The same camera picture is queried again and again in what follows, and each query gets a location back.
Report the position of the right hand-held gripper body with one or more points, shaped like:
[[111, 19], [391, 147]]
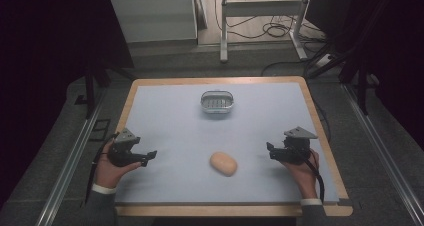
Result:
[[295, 146]]

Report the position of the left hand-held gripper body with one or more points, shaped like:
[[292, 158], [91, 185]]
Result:
[[122, 147]]

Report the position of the metal soap dish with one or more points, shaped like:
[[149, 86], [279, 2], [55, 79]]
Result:
[[217, 101]]

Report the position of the person's left hand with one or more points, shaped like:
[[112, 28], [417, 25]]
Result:
[[110, 170]]

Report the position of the person's right hand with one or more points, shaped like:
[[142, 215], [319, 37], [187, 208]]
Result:
[[304, 172]]

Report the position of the light blue table mat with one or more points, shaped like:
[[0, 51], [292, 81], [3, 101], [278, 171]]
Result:
[[206, 136]]

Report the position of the black stand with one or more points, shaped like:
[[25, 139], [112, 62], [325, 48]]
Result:
[[353, 62], [93, 82]]

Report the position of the white power strip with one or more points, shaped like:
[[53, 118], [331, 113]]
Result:
[[324, 60]]

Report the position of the grey cabinet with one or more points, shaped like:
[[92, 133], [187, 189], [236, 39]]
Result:
[[155, 16]]

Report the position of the metal floor rail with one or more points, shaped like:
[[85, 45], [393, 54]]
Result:
[[383, 152], [66, 171]]

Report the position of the white metal desk frame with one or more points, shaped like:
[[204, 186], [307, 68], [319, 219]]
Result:
[[261, 22]]

